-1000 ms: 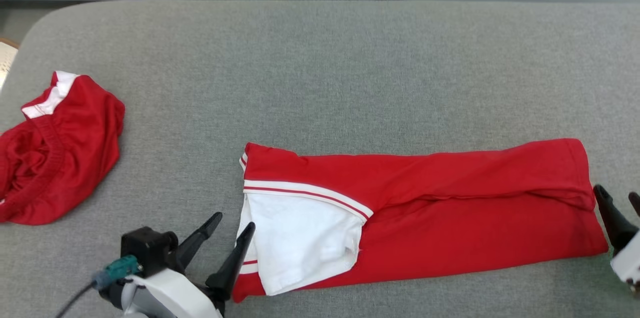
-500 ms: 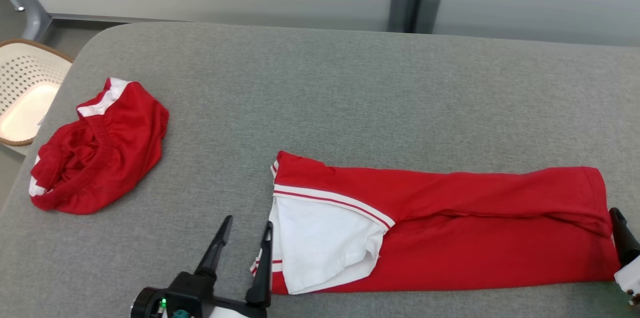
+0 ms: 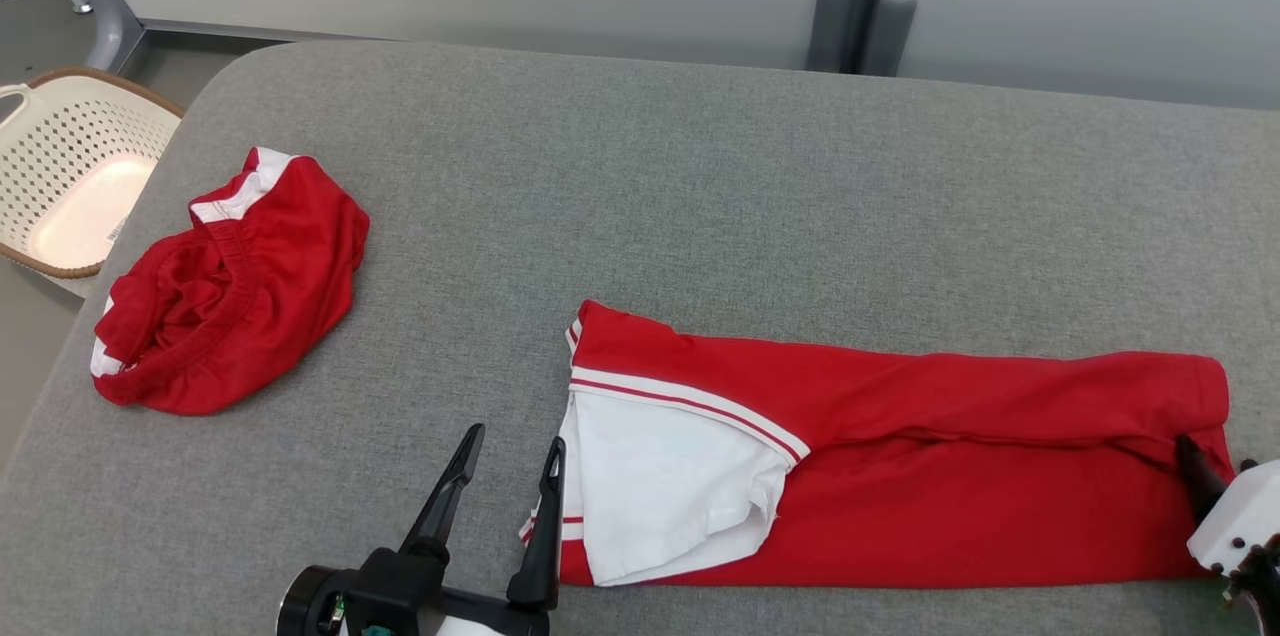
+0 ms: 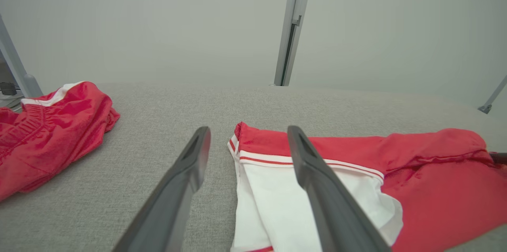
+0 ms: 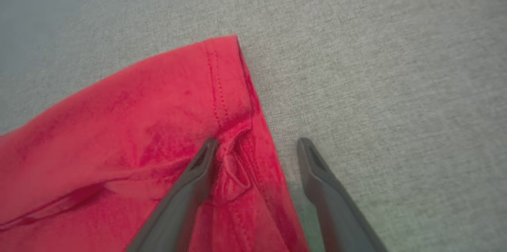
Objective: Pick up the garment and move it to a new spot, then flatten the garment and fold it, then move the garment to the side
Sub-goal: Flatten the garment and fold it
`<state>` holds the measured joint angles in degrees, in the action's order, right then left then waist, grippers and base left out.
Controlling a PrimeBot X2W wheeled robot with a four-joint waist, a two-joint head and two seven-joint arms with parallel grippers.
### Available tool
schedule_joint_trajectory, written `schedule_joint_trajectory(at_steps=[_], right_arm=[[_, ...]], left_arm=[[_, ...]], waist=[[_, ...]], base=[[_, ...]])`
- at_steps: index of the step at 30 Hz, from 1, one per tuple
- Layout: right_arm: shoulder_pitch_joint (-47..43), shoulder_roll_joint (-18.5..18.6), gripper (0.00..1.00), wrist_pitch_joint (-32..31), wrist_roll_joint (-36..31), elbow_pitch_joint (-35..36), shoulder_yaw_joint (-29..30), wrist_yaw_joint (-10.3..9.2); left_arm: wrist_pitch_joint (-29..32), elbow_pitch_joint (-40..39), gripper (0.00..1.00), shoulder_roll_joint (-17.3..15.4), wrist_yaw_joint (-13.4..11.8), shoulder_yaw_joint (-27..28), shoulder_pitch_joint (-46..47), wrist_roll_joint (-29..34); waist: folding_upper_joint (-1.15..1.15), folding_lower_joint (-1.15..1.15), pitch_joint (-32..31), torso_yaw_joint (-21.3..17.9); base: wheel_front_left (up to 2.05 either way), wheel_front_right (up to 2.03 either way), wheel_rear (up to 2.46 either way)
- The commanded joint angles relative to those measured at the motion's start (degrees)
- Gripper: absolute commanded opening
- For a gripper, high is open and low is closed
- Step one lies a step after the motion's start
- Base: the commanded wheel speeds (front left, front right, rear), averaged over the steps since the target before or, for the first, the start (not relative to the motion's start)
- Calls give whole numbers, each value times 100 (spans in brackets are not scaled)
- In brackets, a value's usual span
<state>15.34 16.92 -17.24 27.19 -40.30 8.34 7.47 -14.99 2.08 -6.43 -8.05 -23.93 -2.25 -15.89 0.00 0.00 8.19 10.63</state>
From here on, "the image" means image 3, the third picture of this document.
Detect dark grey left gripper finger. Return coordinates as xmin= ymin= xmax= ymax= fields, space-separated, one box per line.
xmin=507 ymin=436 xmax=567 ymax=612
xmin=400 ymin=423 xmax=486 ymax=562

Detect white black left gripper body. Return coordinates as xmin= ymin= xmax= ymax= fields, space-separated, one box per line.
xmin=277 ymin=566 xmax=551 ymax=636

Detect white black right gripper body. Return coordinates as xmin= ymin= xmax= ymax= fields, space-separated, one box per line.
xmin=1187 ymin=459 xmax=1280 ymax=577

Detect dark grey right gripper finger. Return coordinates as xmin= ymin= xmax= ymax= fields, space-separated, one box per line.
xmin=1175 ymin=434 xmax=1229 ymax=525

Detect red shirt with white sleeves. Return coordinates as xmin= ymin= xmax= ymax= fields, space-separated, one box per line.
xmin=518 ymin=299 xmax=1236 ymax=589

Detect red shorts with white stripes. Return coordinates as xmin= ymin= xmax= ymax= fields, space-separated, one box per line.
xmin=90 ymin=146 xmax=371 ymax=417

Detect grey fabric sofa seat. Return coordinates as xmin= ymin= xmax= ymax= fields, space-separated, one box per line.
xmin=0 ymin=38 xmax=1280 ymax=636

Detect cream perforated laundry basket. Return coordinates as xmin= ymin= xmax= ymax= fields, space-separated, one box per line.
xmin=0 ymin=66 xmax=186 ymax=279

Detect grey rounded post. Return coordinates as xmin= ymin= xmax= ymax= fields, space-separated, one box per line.
xmin=861 ymin=0 xmax=918 ymax=78
xmin=807 ymin=0 xmax=858 ymax=73

